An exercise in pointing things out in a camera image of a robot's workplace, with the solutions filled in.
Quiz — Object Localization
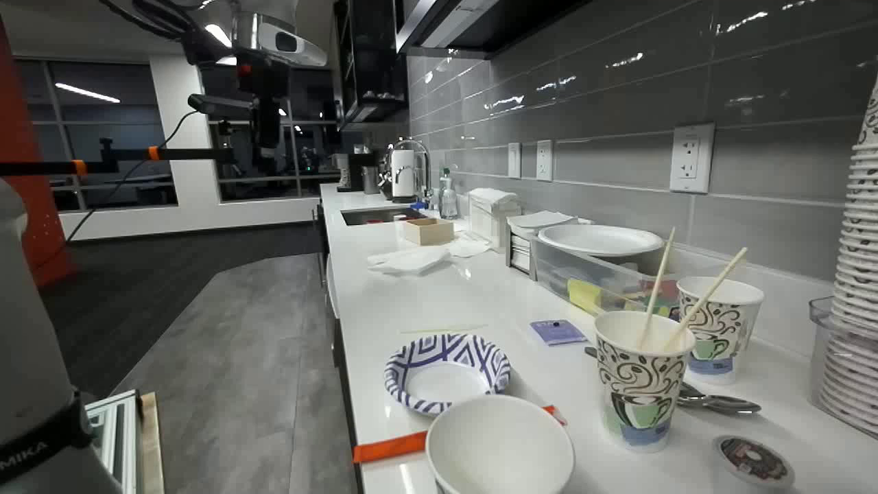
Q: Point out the small round patterned lid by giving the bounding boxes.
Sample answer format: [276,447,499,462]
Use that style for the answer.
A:
[711,430,800,494]

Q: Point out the metal tongs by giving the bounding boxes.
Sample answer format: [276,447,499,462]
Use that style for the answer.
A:
[582,342,767,419]

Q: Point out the plain white bowl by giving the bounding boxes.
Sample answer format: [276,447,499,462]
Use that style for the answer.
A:
[424,391,580,494]

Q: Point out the stacked white paper bowls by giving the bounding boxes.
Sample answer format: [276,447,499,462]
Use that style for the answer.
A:
[807,292,878,438]

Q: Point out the white napkin stack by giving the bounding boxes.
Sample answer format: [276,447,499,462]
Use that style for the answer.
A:
[506,207,578,242]

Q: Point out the wooden stir stick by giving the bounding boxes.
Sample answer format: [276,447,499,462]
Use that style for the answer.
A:
[661,244,752,354]
[638,224,682,349]

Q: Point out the white paper towel stack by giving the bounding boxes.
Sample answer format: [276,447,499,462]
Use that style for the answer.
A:
[464,184,525,253]

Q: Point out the black pole with orange bands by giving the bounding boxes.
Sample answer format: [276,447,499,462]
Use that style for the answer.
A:
[0,143,225,178]

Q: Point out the thin black cable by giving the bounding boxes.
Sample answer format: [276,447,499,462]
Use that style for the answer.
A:
[64,110,202,247]

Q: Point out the silver hot water urn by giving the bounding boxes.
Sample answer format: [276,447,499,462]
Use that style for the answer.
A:
[377,135,432,202]

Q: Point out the yellow packets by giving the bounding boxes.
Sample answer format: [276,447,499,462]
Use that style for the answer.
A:
[565,276,608,316]

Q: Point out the wooden board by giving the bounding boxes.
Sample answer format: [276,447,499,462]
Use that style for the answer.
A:
[136,390,170,494]

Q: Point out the clear plastic organizer box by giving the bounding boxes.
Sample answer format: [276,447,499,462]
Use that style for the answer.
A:
[528,236,687,321]

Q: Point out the floral paper cup with sticks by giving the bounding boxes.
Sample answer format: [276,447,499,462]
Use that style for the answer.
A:
[594,306,700,452]

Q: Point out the dark coffee machine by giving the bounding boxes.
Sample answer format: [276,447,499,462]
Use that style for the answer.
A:
[350,143,384,195]

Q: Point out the folded white napkin pile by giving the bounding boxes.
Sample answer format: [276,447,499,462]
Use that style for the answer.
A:
[365,242,454,276]

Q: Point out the white paper plate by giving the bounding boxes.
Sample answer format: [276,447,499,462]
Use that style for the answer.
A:
[536,222,667,259]

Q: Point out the black overhead cabinet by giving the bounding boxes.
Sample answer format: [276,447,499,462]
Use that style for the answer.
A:
[332,0,600,126]

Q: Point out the small cardboard box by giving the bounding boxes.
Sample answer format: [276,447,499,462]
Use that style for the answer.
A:
[401,214,458,248]

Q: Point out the purple sticky note pad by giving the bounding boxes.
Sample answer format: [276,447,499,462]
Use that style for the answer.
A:
[528,316,590,349]

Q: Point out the orange tape strip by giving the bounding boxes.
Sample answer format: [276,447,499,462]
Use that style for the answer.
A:
[351,402,565,469]

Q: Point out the counter sink basin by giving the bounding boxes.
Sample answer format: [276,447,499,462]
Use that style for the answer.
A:
[339,206,417,231]

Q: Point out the white light switch plate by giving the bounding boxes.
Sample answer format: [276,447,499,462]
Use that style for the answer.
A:
[503,140,525,180]

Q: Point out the aluminium frame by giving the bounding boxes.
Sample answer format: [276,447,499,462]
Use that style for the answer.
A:
[82,387,147,494]

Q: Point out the clear soap bottle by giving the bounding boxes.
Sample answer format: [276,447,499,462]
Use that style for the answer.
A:
[435,165,461,222]

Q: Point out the grey metal napkin holder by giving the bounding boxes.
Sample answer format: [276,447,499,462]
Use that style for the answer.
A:
[506,215,551,276]

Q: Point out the white power outlet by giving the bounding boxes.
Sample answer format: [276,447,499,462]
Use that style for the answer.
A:
[534,136,558,184]
[667,119,717,195]

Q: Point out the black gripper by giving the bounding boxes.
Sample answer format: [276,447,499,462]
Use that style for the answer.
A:
[240,48,298,176]

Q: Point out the tall stack of paper cups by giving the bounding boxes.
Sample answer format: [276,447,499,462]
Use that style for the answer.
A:
[824,74,878,342]

